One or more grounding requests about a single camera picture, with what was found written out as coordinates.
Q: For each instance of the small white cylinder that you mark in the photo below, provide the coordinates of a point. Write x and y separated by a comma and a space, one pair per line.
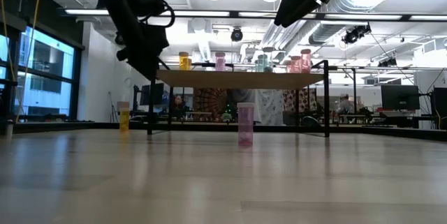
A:
9, 130

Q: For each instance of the large glass window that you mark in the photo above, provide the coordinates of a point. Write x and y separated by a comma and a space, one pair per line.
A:
45, 56

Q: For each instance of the black computer monitor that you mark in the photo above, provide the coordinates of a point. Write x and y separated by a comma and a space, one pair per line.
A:
440, 107
399, 97

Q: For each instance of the wooden shelf black metal frame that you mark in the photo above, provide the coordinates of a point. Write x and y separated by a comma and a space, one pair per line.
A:
241, 80

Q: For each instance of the red pill bottle white cap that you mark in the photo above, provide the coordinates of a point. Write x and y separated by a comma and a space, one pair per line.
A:
288, 67
295, 65
306, 63

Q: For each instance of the silver ventilation duct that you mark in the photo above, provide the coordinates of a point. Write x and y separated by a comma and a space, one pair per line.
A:
324, 32

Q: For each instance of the patterned wall hanging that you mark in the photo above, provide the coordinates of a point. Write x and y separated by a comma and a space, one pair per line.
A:
209, 100

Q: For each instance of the black overhead camera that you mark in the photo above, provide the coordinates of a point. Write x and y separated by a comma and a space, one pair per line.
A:
118, 39
236, 35

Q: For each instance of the person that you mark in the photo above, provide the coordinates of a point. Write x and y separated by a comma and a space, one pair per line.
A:
178, 105
345, 104

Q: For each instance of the purple pill bottle white cap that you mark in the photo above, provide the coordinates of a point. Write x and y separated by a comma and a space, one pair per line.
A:
220, 63
246, 123

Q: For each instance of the beige cardboard box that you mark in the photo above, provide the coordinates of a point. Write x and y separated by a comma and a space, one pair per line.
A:
123, 104

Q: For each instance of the black ceiling spotlight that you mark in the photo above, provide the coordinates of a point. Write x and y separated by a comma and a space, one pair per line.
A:
354, 35
387, 62

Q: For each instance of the small decorated green tree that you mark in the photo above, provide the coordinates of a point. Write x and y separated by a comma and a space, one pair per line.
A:
227, 116

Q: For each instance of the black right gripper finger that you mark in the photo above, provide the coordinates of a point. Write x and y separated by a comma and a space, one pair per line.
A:
297, 0

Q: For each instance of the white draped cloth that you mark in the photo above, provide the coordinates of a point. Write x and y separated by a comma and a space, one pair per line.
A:
265, 107

